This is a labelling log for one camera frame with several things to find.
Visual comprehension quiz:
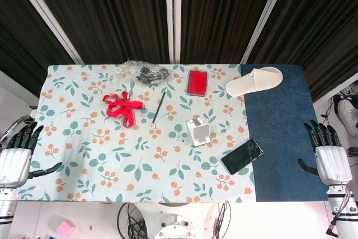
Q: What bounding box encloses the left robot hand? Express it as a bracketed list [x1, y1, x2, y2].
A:
[0, 122, 63, 188]

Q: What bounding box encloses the black floor cable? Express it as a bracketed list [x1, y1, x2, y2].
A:
[321, 96, 341, 120]

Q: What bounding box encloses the white partition frame post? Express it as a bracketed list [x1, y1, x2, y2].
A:
[164, 0, 182, 64]
[7, 0, 84, 65]
[239, 0, 294, 65]

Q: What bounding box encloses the red ribbon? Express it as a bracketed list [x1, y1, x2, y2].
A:
[101, 90, 144, 128]

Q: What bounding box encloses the white phone stand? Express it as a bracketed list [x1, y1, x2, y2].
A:
[186, 118, 213, 147]

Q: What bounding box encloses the white sneaker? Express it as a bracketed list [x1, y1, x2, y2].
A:
[337, 99, 358, 136]

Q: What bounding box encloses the pink cube block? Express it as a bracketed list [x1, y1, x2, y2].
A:
[55, 220, 77, 237]

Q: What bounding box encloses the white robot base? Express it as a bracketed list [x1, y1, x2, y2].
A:
[117, 201, 233, 239]

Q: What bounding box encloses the clear plastic bag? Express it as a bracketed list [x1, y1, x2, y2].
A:
[116, 59, 171, 85]

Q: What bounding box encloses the white slipper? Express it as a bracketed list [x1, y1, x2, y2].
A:
[225, 67, 284, 96]

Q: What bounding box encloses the black smartphone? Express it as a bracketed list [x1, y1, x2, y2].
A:
[220, 138, 265, 175]

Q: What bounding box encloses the green pencil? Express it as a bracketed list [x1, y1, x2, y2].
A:
[150, 91, 167, 127]

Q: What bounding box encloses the chrome metal tube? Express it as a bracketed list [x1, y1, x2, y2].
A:
[0, 115, 36, 143]

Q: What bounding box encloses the red ink pad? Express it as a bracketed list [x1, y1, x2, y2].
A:
[185, 69, 209, 97]

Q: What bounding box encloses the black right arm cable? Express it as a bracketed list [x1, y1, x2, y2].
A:
[326, 191, 354, 236]

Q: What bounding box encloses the floral patterned tablecloth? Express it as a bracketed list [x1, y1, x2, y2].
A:
[239, 64, 328, 203]

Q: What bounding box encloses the black cable bundle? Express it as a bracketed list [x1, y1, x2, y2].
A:
[117, 202, 149, 239]

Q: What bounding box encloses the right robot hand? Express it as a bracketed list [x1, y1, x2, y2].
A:
[297, 120, 353, 186]

